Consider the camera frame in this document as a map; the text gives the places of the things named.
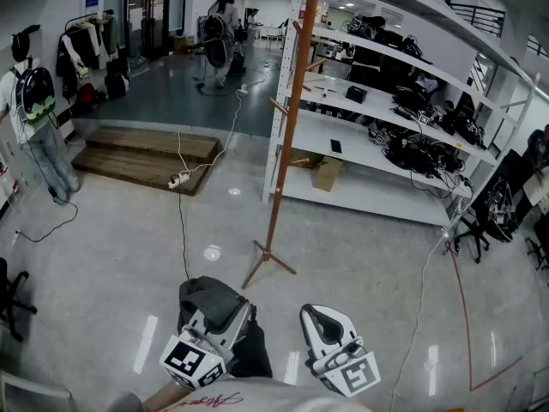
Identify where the black floor cable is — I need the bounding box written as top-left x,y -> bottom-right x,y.
16,195 -> 81,244
177,186 -> 192,282

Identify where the wooden step platform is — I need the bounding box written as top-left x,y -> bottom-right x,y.
70,125 -> 224,197

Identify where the white extension cable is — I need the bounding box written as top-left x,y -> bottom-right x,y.
177,92 -> 248,175

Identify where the small black box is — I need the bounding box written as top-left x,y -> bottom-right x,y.
345,84 -> 368,105

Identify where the dark grey backpack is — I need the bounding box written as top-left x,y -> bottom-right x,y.
178,275 -> 275,379

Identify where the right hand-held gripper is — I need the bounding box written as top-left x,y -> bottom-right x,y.
299,304 -> 382,398

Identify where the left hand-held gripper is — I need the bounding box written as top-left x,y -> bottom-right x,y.
159,300 -> 252,391

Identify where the white metal shelving unit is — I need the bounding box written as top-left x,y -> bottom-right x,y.
261,0 -> 537,227

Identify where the black bag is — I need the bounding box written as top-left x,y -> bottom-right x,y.
104,71 -> 130,100

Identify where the clothes rail with garments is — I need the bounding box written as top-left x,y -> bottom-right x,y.
55,9 -> 130,102

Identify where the wooden coat rack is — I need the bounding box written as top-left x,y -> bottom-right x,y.
241,0 -> 331,290

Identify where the person's left forearm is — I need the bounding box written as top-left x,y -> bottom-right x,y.
141,378 -> 194,412

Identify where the person's white shirt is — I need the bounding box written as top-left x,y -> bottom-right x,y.
105,375 -> 374,412

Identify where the pile of black cables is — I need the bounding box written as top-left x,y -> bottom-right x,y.
381,130 -> 468,185

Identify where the black office chair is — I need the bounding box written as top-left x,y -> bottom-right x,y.
452,210 -> 492,265
0,257 -> 39,342

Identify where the cardboard box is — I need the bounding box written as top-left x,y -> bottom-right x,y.
311,155 -> 343,193

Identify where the long white floor cable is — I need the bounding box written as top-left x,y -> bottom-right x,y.
388,195 -> 468,412

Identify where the red bag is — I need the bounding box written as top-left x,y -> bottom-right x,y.
76,82 -> 98,105

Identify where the black framed glass door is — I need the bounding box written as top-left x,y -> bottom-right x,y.
126,0 -> 189,60

